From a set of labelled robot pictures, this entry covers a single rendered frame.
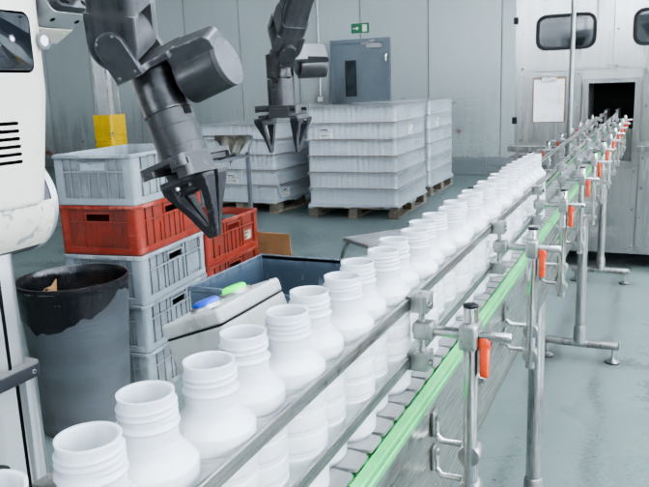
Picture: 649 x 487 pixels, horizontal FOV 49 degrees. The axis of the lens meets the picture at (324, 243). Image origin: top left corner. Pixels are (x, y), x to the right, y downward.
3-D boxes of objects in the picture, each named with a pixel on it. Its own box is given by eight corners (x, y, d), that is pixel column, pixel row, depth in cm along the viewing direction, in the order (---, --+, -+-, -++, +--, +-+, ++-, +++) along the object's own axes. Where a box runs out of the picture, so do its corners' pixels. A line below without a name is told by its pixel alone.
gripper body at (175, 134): (235, 158, 88) (212, 101, 88) (186, 168, 79) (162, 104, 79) (194, 176, 91) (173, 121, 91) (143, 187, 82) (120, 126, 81)
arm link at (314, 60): (271, 15, 144) (280, 48, 140) (327, 14, 147) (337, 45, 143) (266, 59, 154) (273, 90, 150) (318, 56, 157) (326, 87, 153)
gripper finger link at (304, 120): (284, 151, 157) (282, 106, 155) (314, 150, 154) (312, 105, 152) (269, 154, 151) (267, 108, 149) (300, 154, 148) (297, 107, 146)
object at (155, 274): (146, 306, 314) (141, 257, 310) (67, 301, 326) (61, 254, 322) (208, 272, 371) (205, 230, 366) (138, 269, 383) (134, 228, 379)
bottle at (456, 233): (464, 305, 114) (464, 203, 110) (474, 318, 108) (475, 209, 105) (426, 308, 113) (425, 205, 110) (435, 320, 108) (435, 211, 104)
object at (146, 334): (149, 355, 319) (144, 306, 314) (70, 347, 332) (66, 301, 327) (211, 313, 375) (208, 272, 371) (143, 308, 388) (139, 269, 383)
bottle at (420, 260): (388, 346, 97) (385, 226, 94) (431, 342, 98) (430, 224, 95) (399, 362, 92) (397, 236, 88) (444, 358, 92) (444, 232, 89)
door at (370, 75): (390, 173, 1146) (388, 37, 1103) (333, 172, 1187) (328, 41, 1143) (392, 172, 1155) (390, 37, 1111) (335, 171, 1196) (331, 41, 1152)
